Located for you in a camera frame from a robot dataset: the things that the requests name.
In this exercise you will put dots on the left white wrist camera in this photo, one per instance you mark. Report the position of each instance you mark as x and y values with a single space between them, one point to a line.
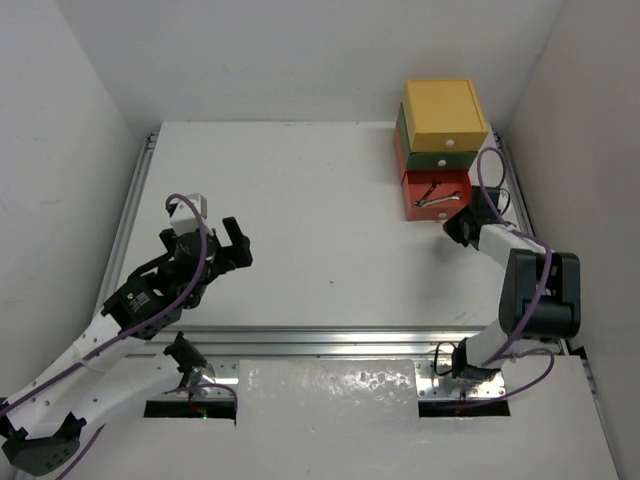
181 217

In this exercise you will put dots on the silver open-end wrench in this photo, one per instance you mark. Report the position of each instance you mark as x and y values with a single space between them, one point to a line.
429 192

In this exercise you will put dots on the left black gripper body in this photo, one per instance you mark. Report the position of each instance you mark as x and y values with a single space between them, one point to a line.
215 255

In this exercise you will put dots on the aluminium rail frame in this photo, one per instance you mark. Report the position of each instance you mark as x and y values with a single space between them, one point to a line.
338 270

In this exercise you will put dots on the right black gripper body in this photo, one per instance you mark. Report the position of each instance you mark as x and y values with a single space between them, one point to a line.
456 226

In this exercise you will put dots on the silver combination wrench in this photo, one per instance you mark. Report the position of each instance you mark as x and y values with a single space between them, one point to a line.
452 197

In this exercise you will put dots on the red drawer box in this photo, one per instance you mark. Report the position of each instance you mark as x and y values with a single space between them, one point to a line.
415 183

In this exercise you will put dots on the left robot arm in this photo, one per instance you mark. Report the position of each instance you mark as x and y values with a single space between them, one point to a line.
51 423

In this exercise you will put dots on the white front cover panel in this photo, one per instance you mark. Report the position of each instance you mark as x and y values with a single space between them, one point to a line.
360 420

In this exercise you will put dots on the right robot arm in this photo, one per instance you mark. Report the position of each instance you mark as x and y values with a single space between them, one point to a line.
540 299

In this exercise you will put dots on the green drawer box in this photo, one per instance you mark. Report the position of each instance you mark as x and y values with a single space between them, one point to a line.
408 160

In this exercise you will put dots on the yellow drawer box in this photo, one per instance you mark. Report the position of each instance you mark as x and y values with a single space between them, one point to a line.
443 115

